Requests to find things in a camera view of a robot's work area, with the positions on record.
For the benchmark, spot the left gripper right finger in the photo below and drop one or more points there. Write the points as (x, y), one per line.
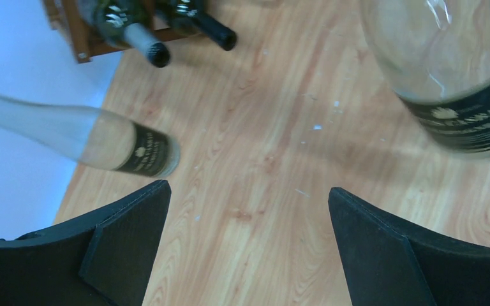
(388, 260)

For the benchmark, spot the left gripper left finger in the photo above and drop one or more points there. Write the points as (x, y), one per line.
(103, 257)

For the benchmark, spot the clear bottle black label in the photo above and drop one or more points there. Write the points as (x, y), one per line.
(93, 136)
(436, 57)

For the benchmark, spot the dark green wine bottle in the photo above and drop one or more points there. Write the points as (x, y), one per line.
(125, 24)

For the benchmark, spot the brown wooden wine rack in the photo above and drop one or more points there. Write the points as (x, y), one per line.
(84, 41)

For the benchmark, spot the dark bottle black neck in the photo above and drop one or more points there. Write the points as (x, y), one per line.
(190, 17)

